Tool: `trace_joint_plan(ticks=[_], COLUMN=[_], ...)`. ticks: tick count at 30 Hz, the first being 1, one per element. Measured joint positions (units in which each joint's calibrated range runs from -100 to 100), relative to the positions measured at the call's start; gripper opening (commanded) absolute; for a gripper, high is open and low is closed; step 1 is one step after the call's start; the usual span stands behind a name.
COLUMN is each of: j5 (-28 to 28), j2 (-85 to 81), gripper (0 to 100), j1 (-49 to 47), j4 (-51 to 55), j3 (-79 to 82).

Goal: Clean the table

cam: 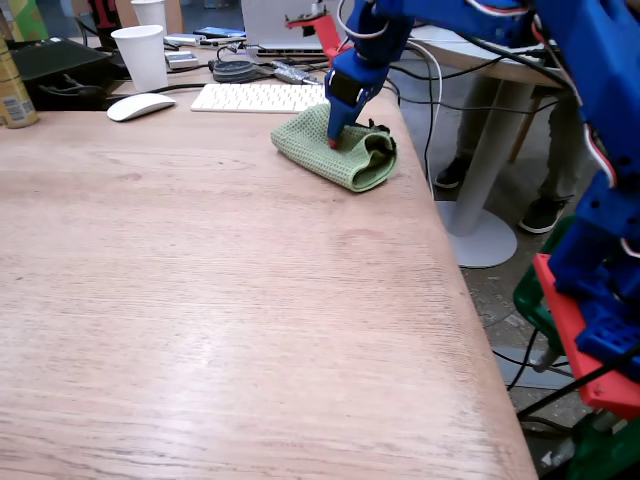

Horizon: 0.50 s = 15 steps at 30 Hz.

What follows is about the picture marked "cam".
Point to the silver power bank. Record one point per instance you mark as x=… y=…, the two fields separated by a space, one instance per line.
x=184 y=39

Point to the red wrist camera mount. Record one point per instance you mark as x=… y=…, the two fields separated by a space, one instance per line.
x=325 y=32

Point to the silver laptop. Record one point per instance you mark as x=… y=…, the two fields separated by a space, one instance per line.
x=270 y=22

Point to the large white paper cup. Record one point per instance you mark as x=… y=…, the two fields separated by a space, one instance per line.
x=144 y=57

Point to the wooden chair leg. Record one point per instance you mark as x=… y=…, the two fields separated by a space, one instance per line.
x=524 y=131

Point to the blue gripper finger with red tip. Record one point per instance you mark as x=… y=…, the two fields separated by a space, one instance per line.
x=354 y=114
x=335 y=125

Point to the black shoe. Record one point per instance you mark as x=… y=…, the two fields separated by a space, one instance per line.
x=451 y=174

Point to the white round pedestal table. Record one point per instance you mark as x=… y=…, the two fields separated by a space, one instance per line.
x=480 y=170

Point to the green yellow carton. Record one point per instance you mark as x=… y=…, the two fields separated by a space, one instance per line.
x=24 y=19

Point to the blue smartphone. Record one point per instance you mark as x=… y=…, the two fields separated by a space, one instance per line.
x=221 y=32

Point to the black round disc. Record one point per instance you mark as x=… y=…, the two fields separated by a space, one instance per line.
x=234 y=71

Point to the red robot base plate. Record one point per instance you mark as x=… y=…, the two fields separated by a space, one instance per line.
x=567 y=320

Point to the white computer mouse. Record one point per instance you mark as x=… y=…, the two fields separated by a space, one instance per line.
x=140 y=105

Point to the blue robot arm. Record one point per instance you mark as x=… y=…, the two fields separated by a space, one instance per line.
x=600 y=100

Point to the dark shoe light sole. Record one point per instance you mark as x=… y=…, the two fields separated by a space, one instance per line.
x=542 y=217

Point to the blue gripper body black motor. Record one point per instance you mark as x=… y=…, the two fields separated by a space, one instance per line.
x=344 y=111

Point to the black item red letter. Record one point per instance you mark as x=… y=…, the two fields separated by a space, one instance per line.
x=104 y=20

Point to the green clamp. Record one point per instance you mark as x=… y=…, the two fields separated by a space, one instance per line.
x=532 y=300
x=605 y=452

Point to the silver foil wrapped object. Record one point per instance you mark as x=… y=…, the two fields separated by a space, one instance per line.
x=295 y=74

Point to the yellow drink can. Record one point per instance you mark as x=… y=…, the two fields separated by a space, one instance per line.
x=15 y=97

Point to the small white paper cup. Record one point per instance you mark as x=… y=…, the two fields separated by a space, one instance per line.
x=150 y=14

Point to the white keyboard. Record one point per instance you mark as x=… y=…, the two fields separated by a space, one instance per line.
x=260 y=97

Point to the grey trouser legs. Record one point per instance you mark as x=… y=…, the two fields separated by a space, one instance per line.
x=565 y=150

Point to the small white box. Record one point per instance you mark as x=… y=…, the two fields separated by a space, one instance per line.
x=181 y=59

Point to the green waffle cloth black trim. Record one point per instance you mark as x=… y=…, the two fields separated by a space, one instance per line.
x=320 y=147

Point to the black box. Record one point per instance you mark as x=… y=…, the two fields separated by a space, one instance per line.
x=57 y=65

